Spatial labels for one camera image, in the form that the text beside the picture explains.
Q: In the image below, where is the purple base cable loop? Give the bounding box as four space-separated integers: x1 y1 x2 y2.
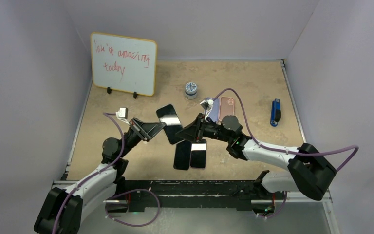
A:
105 188 161 228

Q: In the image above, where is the orange framed whiteboard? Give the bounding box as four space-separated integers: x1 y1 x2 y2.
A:
90 32 158 97

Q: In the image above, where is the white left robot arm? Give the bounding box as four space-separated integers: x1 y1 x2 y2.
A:
33 118 165 234

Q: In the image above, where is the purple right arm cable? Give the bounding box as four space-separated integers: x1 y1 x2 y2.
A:
213 88 359 172

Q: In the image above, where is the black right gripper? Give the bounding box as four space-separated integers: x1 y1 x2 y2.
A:
176 113 232 143

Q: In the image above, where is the blue black stapler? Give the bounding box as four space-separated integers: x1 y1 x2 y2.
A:
270 98 281 127

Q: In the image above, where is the purple phone black screen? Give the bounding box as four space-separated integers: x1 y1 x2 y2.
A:
190 139 207 169

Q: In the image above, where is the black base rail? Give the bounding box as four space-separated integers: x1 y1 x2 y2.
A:
106 180 285 215

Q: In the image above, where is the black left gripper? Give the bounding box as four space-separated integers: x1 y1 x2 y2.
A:
118 118 166 158

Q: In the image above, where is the pink phone case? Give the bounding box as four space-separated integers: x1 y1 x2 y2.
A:
219 97 235 121

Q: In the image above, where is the small black phone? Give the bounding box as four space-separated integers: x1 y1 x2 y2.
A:
173 140 191 170

